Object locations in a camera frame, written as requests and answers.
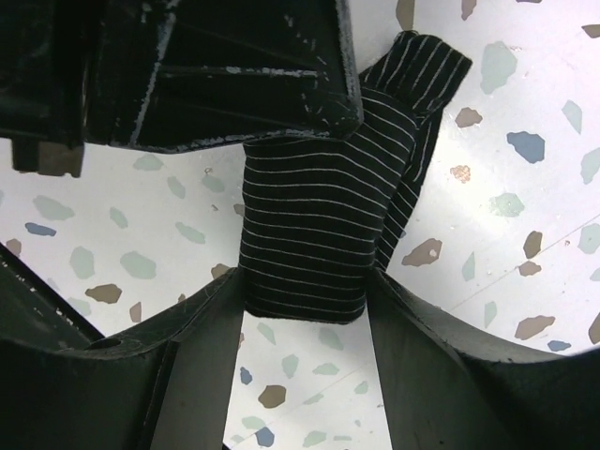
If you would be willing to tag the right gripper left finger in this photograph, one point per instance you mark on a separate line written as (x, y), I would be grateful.
(164, 383)

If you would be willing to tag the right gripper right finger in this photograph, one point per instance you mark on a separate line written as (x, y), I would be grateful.
(448, 385)

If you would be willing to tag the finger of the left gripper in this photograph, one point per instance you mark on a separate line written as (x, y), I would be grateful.
(173, 77)

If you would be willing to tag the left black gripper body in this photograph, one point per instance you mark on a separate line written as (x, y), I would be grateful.
(46, 50)

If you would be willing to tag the black pinstriped underwear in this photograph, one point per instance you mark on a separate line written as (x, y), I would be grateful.
(321, 217)

